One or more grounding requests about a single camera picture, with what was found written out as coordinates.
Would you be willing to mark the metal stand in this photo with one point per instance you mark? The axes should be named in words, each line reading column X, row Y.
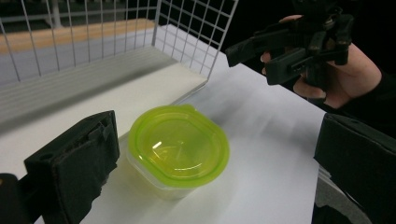
column 56, row 12

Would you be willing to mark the green lid plastic container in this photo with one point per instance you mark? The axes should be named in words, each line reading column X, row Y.
column 177, row 146

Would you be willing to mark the wooden edge strip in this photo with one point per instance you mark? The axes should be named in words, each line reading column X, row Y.
column 81, row 32

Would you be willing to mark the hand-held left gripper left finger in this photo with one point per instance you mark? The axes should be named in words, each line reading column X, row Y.
column 74, row 168

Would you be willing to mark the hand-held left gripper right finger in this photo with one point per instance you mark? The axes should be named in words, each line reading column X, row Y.
column 361, row 158

